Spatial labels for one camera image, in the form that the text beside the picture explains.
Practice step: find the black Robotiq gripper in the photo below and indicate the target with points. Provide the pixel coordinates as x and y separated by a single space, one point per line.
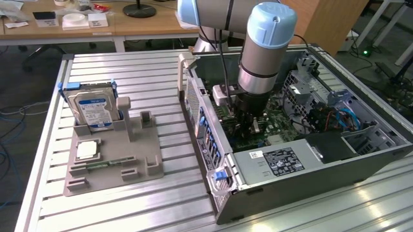
251 104

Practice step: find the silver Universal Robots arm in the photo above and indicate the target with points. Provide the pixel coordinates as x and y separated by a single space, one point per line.
260 53

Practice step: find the green motherboard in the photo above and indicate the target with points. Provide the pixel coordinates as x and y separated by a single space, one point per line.
277 135

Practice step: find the metal disk bay cage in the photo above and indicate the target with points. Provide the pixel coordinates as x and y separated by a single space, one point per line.
303 94

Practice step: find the grey power supply unit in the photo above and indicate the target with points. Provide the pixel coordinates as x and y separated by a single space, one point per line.
258 166

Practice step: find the blue case latch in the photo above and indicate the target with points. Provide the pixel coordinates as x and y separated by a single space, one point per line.
219 175

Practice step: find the open grey PC case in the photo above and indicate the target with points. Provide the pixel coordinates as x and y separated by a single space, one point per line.
290 183

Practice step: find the white paper stack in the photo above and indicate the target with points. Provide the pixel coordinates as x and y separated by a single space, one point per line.
184 26

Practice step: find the device with green light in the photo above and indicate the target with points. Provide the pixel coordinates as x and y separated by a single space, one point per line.
365 52

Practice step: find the wooden cabinet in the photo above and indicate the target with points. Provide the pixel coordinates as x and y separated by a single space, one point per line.
331 21

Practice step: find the wooden desk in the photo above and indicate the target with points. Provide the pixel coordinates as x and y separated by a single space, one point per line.
144 26

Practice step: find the hard disk with blue carrier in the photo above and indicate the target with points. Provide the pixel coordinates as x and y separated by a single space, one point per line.
93 106

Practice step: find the grey plastic parts rack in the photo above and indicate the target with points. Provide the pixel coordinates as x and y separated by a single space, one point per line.
112 174

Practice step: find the black round lamp base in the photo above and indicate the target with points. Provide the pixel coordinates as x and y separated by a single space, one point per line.
139 10

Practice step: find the green RAM stick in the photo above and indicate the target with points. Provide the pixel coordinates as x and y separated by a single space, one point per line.
103 164

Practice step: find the silver CPU chip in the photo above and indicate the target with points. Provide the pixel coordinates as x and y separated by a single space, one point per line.
87 150

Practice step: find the plain white labelled box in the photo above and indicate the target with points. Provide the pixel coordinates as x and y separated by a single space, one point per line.
97 21

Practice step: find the red small item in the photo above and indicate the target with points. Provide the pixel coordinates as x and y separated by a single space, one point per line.
99 7

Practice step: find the white box holding bowl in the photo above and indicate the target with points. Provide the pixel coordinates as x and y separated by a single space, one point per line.
75 23

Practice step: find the black office chair base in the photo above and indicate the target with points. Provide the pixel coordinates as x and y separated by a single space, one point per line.
39 54

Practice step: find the white tape roll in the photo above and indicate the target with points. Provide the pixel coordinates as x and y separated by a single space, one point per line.
60 2

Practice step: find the white box with black top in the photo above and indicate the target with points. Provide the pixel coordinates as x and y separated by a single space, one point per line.
45 19

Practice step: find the white paper slip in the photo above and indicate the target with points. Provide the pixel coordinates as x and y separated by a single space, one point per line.
16 24

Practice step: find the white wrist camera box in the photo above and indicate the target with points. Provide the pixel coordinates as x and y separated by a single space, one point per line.
222 95

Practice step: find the white table frame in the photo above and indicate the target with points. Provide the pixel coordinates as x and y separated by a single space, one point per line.
381 19

